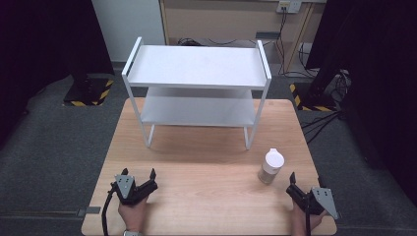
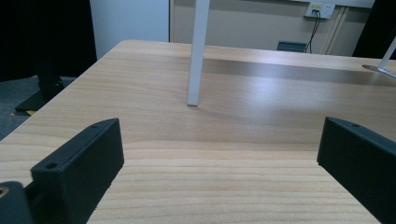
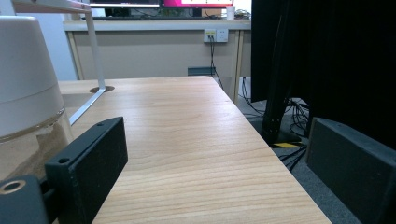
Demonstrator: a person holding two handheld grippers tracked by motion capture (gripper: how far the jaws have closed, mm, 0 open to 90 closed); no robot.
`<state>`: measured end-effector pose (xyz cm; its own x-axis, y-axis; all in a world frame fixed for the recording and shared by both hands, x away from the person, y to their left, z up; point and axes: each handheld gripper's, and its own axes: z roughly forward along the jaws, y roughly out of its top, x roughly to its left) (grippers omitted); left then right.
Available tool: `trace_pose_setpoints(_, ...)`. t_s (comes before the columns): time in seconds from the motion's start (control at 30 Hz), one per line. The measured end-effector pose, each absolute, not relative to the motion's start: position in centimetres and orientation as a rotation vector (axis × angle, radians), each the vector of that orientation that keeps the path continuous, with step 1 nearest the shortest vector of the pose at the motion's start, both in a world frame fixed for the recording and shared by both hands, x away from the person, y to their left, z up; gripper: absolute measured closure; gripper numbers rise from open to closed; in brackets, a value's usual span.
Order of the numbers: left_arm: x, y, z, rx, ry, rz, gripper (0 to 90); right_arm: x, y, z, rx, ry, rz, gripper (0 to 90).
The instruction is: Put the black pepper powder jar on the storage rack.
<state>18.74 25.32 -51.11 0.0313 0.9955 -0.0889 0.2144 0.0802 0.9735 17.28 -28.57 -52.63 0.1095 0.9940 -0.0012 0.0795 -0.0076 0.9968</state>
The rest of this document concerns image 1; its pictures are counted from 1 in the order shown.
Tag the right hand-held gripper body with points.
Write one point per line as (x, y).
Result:
(323, 198)

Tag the silver wristwatch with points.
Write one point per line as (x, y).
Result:
(132, 233)

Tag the person's left hand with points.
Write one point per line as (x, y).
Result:
(133, 214)

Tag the white-lidded seasoning jar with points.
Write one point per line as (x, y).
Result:
(273, 160)

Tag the black hazard-striped stand base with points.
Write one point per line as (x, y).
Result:
(309, 98)
(87, 93)

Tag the person's right hand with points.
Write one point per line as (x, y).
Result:
(300, 223)

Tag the white two-tier metal shelf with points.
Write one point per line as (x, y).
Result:
(196, 65)

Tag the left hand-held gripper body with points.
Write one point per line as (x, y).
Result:
(126, 188)

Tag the grey table edge bracket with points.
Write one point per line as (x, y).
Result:
(89, 211)

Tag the white wall socket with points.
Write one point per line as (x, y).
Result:
(288, 6)

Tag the dark grey floor box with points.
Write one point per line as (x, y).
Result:
(268, 35)

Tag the brown wooden board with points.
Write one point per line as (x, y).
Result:
(223, 19)

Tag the black curtain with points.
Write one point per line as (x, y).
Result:
(39, 49)
(377, 82)

